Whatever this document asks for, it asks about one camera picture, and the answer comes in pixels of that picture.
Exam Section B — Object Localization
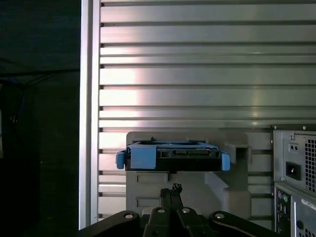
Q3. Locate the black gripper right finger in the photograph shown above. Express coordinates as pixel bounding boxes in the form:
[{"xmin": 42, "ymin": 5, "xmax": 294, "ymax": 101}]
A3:
[{"xmin": 172, "ymin": 183, "xmax": 281, "ymax": 237}]

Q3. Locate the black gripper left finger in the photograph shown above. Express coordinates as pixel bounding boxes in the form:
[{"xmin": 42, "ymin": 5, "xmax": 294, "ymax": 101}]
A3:
[{"xmin": 79, "ymin": 188, "xmax": 177, "ymax": 237}]

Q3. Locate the hard disk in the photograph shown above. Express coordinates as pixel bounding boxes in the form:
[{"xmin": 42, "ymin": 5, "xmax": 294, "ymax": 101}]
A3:
[{"xmin": 116, "ymin": 139, "xmax": 231, "ymax": 173}]

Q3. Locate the grey parts rack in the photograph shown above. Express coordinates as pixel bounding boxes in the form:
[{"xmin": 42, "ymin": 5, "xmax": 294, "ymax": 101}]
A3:
[{"xmin": 125, "ymin": 131, "xmax": 253, "ymax": 222}]

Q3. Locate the black PC case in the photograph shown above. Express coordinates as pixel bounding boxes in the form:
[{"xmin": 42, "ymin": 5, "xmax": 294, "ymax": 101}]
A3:
[{"xmin": 271, "ymin": 124, "xmax": 316, "ymax": 237}]

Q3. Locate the grey power supply unit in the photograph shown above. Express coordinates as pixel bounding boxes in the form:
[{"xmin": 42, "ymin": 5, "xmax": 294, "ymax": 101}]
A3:
[{"xmin": 280, "ymin": 133, "xmax": 316, "ymax": 185}]

